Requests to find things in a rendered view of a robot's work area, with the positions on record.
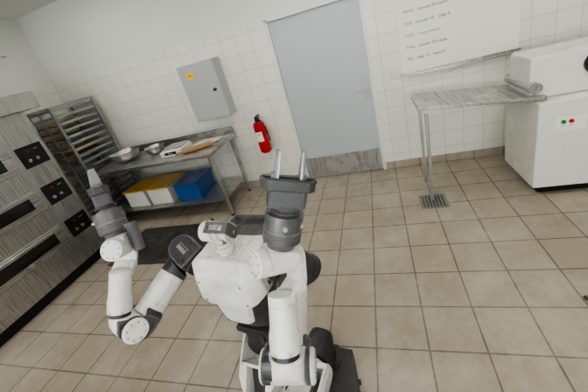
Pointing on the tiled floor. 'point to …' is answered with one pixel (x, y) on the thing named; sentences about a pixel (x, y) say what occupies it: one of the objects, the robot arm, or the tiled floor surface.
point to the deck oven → (36, 221)
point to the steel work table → (222, 190)
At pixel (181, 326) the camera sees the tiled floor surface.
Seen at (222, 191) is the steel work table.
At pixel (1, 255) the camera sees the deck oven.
